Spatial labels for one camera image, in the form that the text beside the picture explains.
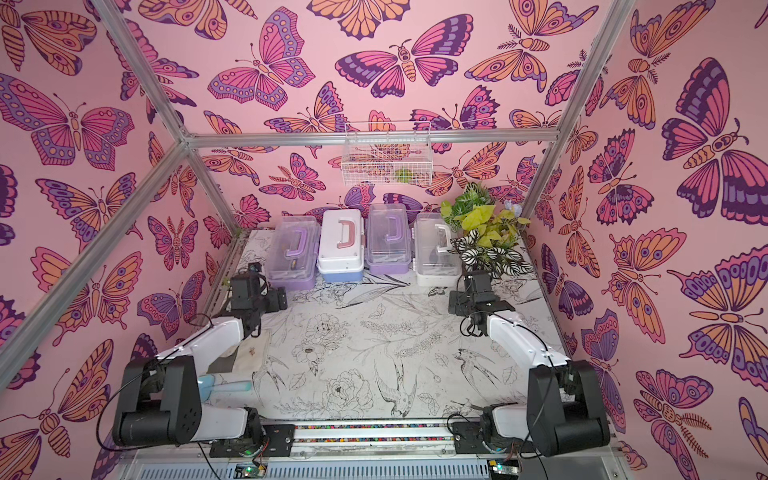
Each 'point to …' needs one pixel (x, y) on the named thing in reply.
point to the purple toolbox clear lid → (389, 239)
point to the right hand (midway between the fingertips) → (474, 299)
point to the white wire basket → (387, 153)
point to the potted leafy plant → (488, 234)
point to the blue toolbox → (342, 246)
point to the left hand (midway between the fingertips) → (271, 290)
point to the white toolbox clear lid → (436, 264)
